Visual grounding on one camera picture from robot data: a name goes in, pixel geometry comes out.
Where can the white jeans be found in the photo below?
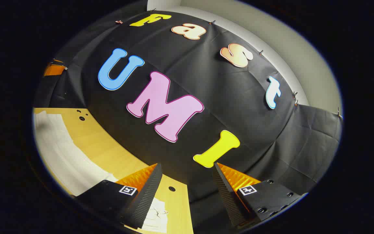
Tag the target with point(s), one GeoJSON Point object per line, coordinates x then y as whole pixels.
{"type": "Point", "coordinates": [60, 152]}

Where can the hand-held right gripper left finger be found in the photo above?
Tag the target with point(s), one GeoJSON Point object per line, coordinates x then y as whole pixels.
{"type": "Point", "coordinates": [148, 198]}

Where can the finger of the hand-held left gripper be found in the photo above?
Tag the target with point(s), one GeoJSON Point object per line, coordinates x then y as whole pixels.
{"type": "Point", "coordinates": [54, 70]}

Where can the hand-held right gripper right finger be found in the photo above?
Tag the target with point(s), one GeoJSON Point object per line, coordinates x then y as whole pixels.
{"type": "Point", "coordinates": [227, 198]}

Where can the black backdrop cloth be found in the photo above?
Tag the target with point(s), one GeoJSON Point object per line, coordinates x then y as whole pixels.
{"type": "Point", "coordinates": [206, 81]}

